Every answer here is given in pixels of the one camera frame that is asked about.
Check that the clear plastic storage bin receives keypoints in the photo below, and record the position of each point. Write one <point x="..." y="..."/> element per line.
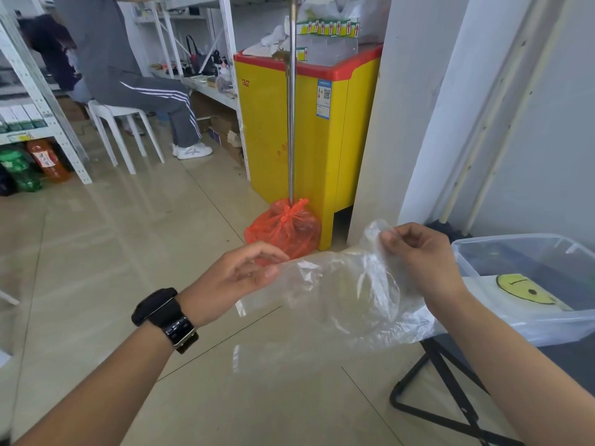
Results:
<point x="530" y="287"/>

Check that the row of white boxes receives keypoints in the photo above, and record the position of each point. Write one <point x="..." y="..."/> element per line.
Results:
<point x="21" y="118"/>

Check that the white long metal shelf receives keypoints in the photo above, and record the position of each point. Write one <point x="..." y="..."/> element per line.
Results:
<point x="195" y="46"/>

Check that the clear plastic bag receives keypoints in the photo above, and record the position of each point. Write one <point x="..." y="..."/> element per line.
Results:
<point x="344" y="297"/>

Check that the yellow chest freezer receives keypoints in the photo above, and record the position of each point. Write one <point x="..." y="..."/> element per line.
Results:
<point x="307" y="139"/>

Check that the metal pole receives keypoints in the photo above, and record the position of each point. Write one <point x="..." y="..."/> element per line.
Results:
<point x="291" y="97"/>

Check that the person's left hand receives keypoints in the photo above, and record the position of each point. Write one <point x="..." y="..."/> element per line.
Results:
<point x="223" y="278"/>

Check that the black folding stand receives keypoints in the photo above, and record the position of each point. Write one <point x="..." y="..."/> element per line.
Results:
<point x="446" y="394"/>

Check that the white smiley face bag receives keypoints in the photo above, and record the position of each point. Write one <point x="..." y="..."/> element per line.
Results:
<point x="525" y="292"/>

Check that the red plastic bag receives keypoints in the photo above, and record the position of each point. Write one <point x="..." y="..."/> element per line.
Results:
<point x="286" y="227"/>

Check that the white metal shelf rack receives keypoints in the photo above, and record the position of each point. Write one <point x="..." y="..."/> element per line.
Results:
<point x="42" y="102"/>

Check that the person's right forearm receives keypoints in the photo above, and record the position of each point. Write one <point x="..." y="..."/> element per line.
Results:
<point x="506" y="366"/>

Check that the person's right hand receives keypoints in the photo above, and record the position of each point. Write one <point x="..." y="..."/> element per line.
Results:
<point x="427" y="269"/>

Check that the cardboard box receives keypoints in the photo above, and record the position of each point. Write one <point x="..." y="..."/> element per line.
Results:
<point x="223" y="129"/>

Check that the black wrist watch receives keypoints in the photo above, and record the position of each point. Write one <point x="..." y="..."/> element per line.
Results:
<point x="165" y="318"/>

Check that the person's left thumb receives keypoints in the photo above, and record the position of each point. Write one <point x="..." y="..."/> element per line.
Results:
<point x="255" y="277"/>

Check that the row of small green packets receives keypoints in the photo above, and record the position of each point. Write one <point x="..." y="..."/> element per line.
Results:
<point x="329" y="27"/>

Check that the orange drink bottle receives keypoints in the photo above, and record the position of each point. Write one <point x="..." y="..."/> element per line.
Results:
<point x="48" y="160"/>

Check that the black handbag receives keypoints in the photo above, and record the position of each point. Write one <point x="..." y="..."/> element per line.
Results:
<point x="201" y="60"/>

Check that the white plastic chair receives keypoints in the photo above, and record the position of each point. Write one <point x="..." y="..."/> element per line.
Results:
<point x="123" y="134"/>

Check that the person's left forearm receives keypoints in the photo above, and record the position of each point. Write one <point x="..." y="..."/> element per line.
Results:
<point x="97" y="385"/>

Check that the person's right thumb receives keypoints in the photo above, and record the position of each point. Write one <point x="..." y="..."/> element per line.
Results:
<point x="395" y="253"/>

